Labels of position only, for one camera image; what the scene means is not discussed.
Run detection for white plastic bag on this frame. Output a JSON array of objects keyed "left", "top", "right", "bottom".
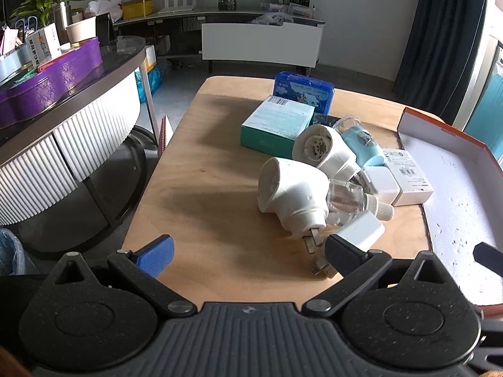
[{"left": 87, "top": 0, "right": 123, "bottom": 22}]

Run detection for white printed card box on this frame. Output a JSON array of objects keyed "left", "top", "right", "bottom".
[{"left": 25, "top": 24, "right": 64, "bottom": 67}]

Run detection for red spiral notebook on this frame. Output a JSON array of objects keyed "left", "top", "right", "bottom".
[{"left": 158, "top": 115, "right": 174, "bottom": 157}]

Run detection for white cube power adapter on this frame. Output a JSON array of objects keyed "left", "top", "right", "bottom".
[{"left": 361, "top": 166, "right": 401, "bottom": 205}]

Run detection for steel tumbler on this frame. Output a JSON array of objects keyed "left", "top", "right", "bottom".
[{"left": 51, "top": 2, "right": 73, "bottom": 46}]

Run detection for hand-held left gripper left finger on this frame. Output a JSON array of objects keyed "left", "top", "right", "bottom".
[{"left": 35, "top": 235, "right": 198, "bottom": 318}]

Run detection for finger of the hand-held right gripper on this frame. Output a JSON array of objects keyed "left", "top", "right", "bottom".
[{"left": 473, "top": 243, "right": 503, "bottom": 278}]

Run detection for orange white cardboard box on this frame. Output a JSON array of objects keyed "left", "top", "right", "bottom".
[{"left": 396, "top": 106, "right": 503, "bottom": 309}]

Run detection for white paper cup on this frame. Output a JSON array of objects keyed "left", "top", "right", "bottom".
[{"left": 65, "top": 16, "right": 97, "bottom": 45}]

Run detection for crumpled bag in drawer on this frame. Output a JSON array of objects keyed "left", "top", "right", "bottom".
[{"left": 251, "top": 12, "right": 293, "bottom": 26}]

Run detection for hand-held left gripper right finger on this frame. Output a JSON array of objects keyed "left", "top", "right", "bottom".
[{"left": 302, "top": 235, "right": 467, "bottom": 318}]

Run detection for purple tray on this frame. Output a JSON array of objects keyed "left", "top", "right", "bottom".
[{"left": 0, "top": 37, "right": 103, "bottom": 128}]

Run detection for blue plastic pack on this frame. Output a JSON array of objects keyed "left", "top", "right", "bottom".
[{"left": 135, "top": 65, "right": 163, "bottom": 105}]

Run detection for teal suitcase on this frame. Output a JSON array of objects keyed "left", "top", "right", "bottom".
[{"left": 464, "top": 71, "right": 503, "bottom": 161}]

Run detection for white plug-in vaporizer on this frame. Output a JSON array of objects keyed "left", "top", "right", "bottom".
[
  {"left": 257, "top": 157, "right": 338, "bottom": 279},
  {"left": 292, "top": 124, "right": 362, "bottom": 183}
]

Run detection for white ribbed round sideboard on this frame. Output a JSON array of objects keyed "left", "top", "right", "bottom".
[{"left": 0, "top": 35, "right": 148, "bottom": 253}]

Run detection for clear liquid bottle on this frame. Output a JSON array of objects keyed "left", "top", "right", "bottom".
[{"left": 326, "top": 180, "right": 395, "bottom": 226}]

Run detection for blue plastic box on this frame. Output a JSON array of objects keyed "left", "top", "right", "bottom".
[{"left": 274, "top": 71, "right": 334, "bottom": 115}]

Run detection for black stand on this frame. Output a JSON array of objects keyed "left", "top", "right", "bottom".
[{"left": 95, "top": 13, "right": 118, "bottom": 46}]

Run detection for teal cardboard box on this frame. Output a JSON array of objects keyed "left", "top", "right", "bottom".
[{"left": 240, "top": 95, "right": 316, "bottom": 157}]

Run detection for yellow white carton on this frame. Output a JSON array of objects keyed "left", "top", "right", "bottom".
[{"left": 143, "top": 45, "right": 158, "bottom": 73}]

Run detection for white router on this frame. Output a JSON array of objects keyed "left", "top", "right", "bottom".
[{"left": 157, "top": 0, "right": 196, "bottom": 14}]

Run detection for dark curtain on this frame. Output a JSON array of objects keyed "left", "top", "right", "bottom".
[{"left": 393, "top": 0, "right": 488, "bottom": 112}]

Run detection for long low tv stand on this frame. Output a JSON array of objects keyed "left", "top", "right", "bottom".
[{"left": 112, "top": 8, "right": 327, "bottom": 71}]

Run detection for small white labelled box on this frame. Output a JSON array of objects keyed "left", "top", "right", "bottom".
[{"left": 382, "top": 148, "right": 435, "bottom": 207}]

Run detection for yellow box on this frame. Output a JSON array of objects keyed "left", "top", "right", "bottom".
[{"left": 122, "top": 0, "right": 155, "bottom": 19}]

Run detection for bin with plastic liner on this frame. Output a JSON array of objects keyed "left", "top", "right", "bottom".
[{"left": 0, "top": 228, "right": 26, "bottom": 276}]

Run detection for clear plastic containers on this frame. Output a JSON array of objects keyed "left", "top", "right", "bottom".
[{"left": 261, "top": 2, "right": 315, "bottom": 18}]

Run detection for light blue toothpick jar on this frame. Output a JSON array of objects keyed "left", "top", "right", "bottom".
[{"left": 333, "top": 116, "right": 388, "bottom": 167}]

